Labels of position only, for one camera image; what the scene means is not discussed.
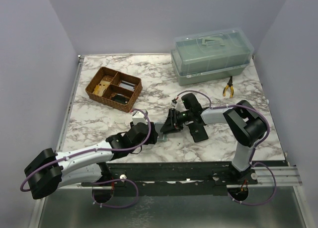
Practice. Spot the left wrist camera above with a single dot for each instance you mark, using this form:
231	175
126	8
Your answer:
138	117

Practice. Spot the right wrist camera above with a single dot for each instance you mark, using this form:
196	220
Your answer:
176	104

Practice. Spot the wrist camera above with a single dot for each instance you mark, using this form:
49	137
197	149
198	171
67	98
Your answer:
176	104
138	117

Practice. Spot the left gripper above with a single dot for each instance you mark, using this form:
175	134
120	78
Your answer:
152	139

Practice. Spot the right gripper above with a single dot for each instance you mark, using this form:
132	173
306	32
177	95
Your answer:
172	124

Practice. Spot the green card holder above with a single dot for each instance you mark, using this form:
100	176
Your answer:
161	136

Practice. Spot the woven brown basket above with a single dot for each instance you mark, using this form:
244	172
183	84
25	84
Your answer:
115	89

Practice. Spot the translucent green storage box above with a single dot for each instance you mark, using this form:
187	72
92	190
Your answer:
210	56

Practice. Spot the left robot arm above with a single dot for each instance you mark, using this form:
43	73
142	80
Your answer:
50	170

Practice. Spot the yellow handled pliers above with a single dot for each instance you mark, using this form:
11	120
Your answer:
229	86

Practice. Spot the aluminium frame rail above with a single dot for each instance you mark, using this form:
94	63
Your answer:
66	120

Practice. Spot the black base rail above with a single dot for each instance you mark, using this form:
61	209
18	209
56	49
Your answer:
184	179

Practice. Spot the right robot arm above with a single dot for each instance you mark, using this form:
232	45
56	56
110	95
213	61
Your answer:
249	127

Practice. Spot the black card holder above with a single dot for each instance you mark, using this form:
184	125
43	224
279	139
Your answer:
197	131

